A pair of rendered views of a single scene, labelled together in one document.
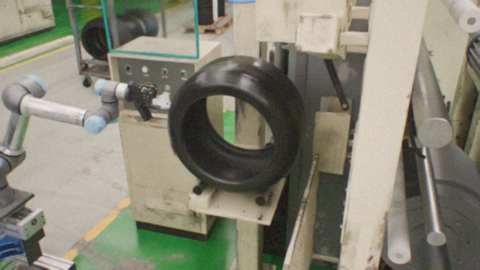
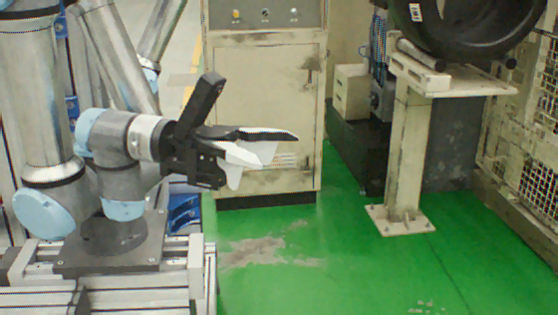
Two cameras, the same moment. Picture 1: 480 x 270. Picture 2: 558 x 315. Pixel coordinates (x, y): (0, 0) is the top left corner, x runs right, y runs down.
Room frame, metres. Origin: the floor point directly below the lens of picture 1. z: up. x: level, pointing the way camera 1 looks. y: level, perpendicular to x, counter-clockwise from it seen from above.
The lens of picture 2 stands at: (0.25, 1.47, 1.37)
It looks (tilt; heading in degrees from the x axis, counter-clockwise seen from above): 25 degrees down; 334
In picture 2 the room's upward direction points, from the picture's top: straight up
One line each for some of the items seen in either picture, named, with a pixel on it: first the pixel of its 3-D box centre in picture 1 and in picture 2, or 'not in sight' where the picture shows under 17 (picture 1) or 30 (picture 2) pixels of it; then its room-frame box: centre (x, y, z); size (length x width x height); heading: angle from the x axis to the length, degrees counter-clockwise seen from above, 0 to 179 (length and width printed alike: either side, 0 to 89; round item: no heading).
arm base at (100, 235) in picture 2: not in sight; (111, 216); (1.26, 1.36, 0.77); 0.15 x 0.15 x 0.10
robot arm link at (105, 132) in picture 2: not in sight; (113, 134); (1.06, 1.36, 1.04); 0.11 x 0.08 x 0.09; 43
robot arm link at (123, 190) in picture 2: not in sight; (127, 181); (1.07, 1.35, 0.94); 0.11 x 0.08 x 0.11; 133
